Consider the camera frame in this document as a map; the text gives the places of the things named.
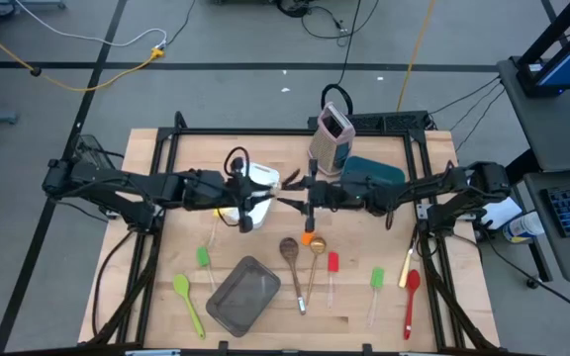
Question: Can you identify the orange extension cable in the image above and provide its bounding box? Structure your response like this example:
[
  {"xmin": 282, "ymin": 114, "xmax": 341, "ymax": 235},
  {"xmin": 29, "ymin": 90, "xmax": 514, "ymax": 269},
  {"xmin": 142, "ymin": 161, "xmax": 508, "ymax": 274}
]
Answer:
[{"xmin": 0, "ymin": 16, "xmax": 166, "ymax": 94}]

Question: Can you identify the grey desk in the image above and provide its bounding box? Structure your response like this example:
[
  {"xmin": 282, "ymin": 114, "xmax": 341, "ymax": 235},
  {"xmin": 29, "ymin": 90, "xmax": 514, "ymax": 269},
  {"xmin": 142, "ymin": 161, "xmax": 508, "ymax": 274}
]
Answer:
[{"xmin": 496, "ymin": 56, "xmax": 570, "ymax": 283}]

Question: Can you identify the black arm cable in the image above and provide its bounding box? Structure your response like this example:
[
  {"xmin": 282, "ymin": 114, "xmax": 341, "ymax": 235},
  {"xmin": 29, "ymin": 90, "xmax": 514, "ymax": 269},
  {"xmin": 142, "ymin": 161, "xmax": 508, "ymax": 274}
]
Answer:
[{"xmin": 90, "ymin": 229, "xmax": 136, "ymax": 338}]

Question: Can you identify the white plastic bottle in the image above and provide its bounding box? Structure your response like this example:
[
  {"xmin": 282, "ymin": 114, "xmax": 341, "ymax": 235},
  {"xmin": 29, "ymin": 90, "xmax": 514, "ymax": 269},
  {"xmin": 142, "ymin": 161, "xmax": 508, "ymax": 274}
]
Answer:
[{"xmin": 502, "ymin": 211, "xmax": 546, "ymax": 244}]

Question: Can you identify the yellow silicone spatula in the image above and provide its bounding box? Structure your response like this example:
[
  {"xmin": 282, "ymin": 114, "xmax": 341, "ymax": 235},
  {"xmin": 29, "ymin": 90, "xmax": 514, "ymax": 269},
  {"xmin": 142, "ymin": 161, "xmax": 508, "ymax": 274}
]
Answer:
[{"xmin": 208, "ymin": 208, "xmax": 233, "ymax": 248}]

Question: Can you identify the yellow hanging cable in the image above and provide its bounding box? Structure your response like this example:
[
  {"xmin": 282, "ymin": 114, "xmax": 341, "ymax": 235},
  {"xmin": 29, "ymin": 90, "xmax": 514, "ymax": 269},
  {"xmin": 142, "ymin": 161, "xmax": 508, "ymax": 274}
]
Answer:
[{"xmin": 396, "ymin": 0, "xmax": 437, "ymax": 113}]

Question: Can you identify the black mesh box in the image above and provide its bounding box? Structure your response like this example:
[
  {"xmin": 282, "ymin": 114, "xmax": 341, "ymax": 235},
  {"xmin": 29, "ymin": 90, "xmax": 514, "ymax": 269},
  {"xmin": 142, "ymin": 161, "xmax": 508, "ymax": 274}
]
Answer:
[{"xmin": 69, "ymin": 133, "xmax": 121, "ymax": 172}]

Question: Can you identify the black monitor stand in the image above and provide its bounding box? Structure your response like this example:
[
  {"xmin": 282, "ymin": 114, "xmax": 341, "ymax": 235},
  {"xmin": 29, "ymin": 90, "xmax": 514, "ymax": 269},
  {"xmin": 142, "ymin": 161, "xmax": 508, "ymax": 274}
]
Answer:
[{"xmin": 514, "ymin": 0, "xmax": 570, "ymax": 99}]

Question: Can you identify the white plastic bin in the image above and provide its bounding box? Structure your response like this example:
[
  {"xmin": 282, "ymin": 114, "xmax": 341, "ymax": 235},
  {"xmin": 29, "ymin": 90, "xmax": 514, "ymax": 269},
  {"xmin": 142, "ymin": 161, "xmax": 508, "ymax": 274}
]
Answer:
[{"xmin": 215, "ymin": 162, "xmax": 282, "ymax": 231}]

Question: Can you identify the black floor cable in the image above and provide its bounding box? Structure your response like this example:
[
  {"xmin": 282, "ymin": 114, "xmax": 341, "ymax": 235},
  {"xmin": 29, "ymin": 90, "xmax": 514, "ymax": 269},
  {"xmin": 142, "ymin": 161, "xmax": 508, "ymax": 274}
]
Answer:
[
  {"xmin": 164, "ymin": 0, "xmax": 198, "ymax": 49},
  {"xmin": 482, "ymin": 236, "xmax": 570, "ymax": 322},
  {"xmin": 300, "ymin": 0, "xmax": 384, "ymax": 48}
]

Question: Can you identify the black aluminium table frame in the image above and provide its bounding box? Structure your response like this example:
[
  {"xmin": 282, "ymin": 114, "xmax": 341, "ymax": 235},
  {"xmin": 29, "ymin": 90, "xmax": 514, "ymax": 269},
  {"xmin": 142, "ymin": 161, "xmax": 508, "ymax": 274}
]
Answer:
[{"xmin": 86, "ymin": 111, "xmax": 502, "ymax": 355}]

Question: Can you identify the thin black cable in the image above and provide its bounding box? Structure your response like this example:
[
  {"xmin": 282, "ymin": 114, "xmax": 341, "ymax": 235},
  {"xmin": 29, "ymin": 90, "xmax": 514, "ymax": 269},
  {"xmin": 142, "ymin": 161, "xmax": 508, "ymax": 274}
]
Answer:
[
  {"xmin": 450, "ymin": 83, "xmax": 504, "ymax": 133},
  {"xmin": 455, "ymin": 88, "xmax": 507, "ymax": 152},
  {"xmin": 427, "ymin": 76, "xmax": 502, "ymax": 116}
]

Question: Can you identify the teal plastic bin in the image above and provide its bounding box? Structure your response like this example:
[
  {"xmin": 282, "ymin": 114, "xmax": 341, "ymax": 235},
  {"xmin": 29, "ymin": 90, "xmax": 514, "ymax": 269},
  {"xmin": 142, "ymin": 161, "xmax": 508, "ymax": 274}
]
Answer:
[{"xmin": 339, "ymin": 155, "xmax": 407, "ymax": 185}]

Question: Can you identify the red silicone spatula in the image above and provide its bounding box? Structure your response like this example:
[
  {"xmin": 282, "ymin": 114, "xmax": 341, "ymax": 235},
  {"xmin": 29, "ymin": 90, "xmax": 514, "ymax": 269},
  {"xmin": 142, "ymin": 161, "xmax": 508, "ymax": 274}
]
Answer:
[{"xmin": 327, "ymin": 251, "xmax": 340, "ymax": 311}]

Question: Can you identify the grey translucent plastic bin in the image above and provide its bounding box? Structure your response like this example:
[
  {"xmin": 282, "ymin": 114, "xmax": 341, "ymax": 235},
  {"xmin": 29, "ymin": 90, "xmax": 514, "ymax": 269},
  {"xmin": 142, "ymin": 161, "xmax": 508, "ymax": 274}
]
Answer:
[{"xmin": 205, "ymin": 255, "xmax": 282, "ymax": 338}]

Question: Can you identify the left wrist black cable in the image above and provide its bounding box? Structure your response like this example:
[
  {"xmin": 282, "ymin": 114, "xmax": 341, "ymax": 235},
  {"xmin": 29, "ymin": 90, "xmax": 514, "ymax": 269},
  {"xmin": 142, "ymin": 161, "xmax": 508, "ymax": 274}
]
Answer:
[{"xmin": 224, "ymin": 146, "xmax": 252, "ymax": 175}]

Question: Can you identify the black desk leg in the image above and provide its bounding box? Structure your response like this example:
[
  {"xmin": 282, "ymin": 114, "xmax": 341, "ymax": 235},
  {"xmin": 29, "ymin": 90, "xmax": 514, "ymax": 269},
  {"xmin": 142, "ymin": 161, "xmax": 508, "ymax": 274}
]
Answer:
[{"xmin": 507, "ymin": 147, "xmax": 542, "ymax": 179}]

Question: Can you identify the red silicone spoon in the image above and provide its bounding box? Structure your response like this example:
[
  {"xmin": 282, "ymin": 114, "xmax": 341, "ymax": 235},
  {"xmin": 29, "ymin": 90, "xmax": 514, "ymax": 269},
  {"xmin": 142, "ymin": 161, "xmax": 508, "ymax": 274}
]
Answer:
[{"xmin": 403, "ymin": 269, "xmax": 422, "ymax": 341}]

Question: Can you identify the white cable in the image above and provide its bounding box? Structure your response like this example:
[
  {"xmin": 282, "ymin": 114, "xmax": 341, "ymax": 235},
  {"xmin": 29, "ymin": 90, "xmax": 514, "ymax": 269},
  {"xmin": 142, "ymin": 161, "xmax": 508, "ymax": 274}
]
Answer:
[{"xmin": 13, "ymin": 0, "xmax": 169, "ymax": 50}]

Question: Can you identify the green silicone spatula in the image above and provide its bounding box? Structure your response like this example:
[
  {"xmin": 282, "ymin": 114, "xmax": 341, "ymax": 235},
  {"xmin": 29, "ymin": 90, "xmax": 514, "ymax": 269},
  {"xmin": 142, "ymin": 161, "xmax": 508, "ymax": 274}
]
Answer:
[
  {"xmin": 196, "ymin": 245, "xmax": 217, "ymax": 293},
  {"xmin": 366, "ymin": 266, "xmax": 386, "ymax": 328}
]

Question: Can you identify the green silicone spoon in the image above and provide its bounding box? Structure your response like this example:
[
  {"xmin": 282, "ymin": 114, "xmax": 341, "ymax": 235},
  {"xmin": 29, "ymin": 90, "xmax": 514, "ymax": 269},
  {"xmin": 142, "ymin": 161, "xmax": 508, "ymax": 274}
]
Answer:
[{"xmin": 172, "ymin": 274, "xmax": 207, "ymax": 341}]

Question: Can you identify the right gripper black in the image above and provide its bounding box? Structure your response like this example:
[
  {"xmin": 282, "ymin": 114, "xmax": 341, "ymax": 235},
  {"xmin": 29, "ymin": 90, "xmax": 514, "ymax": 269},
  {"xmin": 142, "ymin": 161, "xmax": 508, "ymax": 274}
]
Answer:
[{"xmin": 275, "ymin": 158, "xmax": 348, "ymax": 233}]

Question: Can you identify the gold metal spoon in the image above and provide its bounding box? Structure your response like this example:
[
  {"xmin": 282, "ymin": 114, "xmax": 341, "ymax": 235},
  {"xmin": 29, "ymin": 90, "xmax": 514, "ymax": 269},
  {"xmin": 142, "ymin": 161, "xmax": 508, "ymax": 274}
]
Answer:
[{"xmin": 305, "ymin": 236, "xmax": 328, "ymax": 307}]

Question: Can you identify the black round base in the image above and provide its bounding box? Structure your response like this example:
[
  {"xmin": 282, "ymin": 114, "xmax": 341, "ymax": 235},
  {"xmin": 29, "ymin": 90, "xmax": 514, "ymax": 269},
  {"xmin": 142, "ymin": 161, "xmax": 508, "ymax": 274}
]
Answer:
[{"xmin": 274, "ymin": 0, "xmax": 316, "ymax": 19}]

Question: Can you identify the pink metal box grater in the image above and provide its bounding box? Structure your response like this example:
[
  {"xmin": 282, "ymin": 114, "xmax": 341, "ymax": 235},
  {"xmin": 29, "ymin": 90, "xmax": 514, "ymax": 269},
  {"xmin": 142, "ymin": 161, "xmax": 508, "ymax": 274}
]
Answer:
[{"xmin": 307, "ymin": 101, "xmax": 357, "ymax": 177}]

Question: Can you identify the white paper sheet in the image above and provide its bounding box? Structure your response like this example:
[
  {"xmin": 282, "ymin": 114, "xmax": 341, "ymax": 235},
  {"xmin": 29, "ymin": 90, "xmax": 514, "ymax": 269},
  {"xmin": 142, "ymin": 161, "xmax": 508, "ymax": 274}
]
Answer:
[{"xmin": 477, "ymin": 196, "xmax": 523, "ymax": 231}]

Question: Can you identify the black looped cable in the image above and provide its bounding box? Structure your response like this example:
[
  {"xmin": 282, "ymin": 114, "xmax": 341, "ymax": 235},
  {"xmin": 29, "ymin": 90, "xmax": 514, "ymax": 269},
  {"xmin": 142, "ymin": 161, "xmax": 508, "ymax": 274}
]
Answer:
[{"xmin": 320, "ymin": 0, "xmax": 363, "ymax": 117}]

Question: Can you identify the dark wooden spoon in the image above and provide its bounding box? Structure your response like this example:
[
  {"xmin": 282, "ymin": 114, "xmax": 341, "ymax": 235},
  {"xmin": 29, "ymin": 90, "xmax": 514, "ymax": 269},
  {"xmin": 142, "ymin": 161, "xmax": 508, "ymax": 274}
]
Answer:
[{"xmin": 278, "ymin": 236, "xmax": 308, "ymax": 316}]

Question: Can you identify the black desk foot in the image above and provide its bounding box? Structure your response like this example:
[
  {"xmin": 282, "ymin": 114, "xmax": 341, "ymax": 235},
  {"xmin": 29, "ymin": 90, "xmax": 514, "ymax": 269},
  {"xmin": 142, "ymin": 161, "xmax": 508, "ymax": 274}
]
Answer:
[{"xmin": 525, "ymin": 235, "xmax": 557, "ymax": 305}]

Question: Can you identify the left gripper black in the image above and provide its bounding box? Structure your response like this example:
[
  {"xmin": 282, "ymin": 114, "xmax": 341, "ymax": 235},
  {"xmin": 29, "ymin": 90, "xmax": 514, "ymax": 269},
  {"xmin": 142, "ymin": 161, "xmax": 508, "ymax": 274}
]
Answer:
[{"xmin": 224, "ymin": 156, "xmax": 281, "ymax": 234}]

